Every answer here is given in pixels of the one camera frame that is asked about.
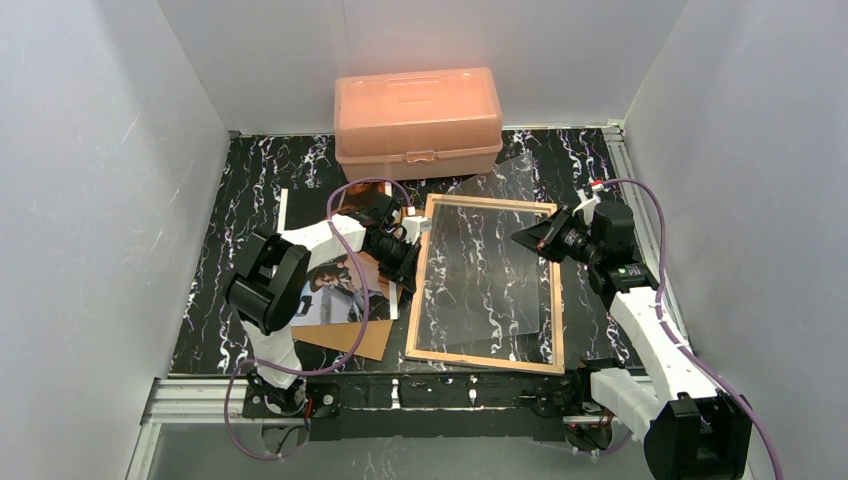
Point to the aluminium right side rail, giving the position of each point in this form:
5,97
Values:
643,209

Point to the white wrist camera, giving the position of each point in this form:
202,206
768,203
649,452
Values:
590,199
414,226

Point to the white wooden picture frame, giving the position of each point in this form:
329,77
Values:
542,352

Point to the brown cardboard backing board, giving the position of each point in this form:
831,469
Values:
367,338

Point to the aluminium front rail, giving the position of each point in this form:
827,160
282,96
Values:
195,399

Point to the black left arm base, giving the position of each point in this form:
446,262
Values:
302,399

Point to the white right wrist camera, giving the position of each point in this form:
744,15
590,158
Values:
590,199

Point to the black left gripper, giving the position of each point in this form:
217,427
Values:
403,258

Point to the clear acrylic sheet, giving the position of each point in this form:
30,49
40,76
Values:
492,284

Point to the aluminium rail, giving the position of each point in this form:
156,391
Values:
195,399
643,209

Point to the printed photo with white border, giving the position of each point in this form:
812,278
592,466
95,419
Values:
333,293

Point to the translucent orange plastic box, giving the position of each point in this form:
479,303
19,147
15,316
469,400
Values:
417,125

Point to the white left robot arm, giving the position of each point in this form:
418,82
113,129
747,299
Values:
264,290

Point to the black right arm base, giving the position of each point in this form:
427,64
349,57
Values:
570,394

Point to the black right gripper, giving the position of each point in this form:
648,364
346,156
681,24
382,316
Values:
555,234

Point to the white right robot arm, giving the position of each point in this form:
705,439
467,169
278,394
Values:
689,427

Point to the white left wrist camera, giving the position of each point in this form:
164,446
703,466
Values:
414,226

